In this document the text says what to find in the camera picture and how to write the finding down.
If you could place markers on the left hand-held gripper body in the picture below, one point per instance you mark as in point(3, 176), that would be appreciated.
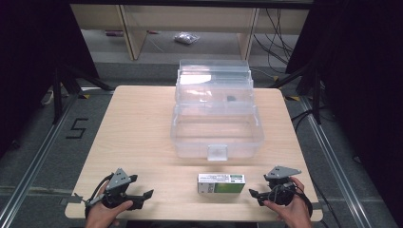
point(118, 185)

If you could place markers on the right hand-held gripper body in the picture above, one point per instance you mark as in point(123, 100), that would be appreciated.
point(280, 191)

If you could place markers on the green and white carton box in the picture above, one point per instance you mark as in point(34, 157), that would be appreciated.
point(221, 183)

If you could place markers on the clear plastic storage box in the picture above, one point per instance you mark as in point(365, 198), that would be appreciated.
point(217, 126)

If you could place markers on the person's right hand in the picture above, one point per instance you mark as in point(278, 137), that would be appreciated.
point(296, 213)

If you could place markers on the person's left hand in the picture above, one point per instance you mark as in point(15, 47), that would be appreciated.
point(101, 215)

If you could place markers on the yellow black floor tape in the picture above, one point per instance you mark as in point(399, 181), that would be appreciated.
point(84, 96)
point(292, 98)

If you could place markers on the black metal stand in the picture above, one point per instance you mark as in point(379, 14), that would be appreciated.
point(316, 95)
point(57, 95)

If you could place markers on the black curtain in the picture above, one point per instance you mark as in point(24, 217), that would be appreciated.
point(34, 63)
point(361, 79)

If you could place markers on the beige wooden shelf unit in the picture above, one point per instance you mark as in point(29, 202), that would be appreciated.
point(136, 34)

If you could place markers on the clear plastic bag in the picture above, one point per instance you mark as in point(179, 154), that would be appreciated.
point(186, 38)

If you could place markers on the metal floor rail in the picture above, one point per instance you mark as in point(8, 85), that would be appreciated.
point(34, 161)
point(335, 161)

